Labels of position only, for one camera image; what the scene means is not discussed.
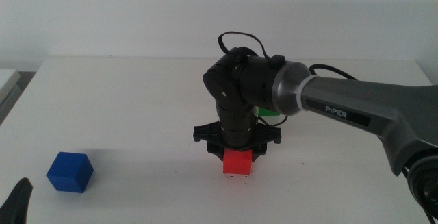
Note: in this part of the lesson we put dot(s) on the red cube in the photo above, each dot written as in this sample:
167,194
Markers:
236,164

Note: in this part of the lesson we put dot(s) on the green cube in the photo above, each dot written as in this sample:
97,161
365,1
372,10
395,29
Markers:
268,111

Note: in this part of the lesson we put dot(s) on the blue cube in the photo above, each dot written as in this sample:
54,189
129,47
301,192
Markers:
70,172

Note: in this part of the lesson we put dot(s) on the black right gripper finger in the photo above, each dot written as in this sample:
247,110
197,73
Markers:
215,152
260,153

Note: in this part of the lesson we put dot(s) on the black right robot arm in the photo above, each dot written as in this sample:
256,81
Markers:
359,97

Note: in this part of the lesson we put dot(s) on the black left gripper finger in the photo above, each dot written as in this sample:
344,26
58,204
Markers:
16,203

